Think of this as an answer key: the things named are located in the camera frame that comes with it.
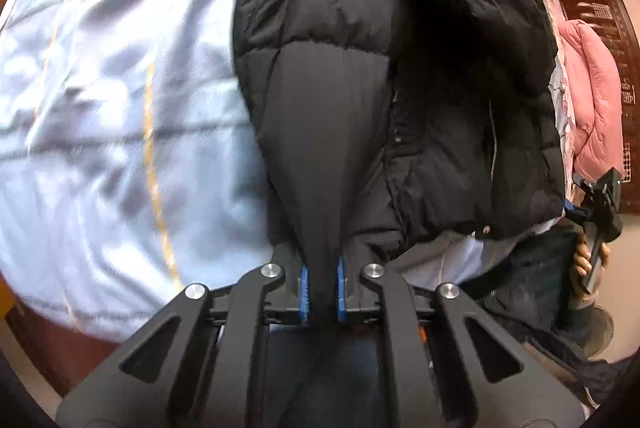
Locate person's dark clothing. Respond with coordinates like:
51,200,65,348
270,225,623,428

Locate black puffer jacket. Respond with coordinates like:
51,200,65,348
231,0,568,259

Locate pink puffer jacket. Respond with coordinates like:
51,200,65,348
554,20,627,189

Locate brown wooden bed frame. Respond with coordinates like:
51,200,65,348
0,293,121,396

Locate person's right hand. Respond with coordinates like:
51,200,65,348
571,239,612,295

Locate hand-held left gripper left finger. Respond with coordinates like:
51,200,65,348
55,245,312,428

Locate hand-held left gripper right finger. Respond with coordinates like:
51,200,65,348
333,240,587,428

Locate white striped bed quilt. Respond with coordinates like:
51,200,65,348
0,0,576,344

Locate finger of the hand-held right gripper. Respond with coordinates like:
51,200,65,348
564,173,600,223

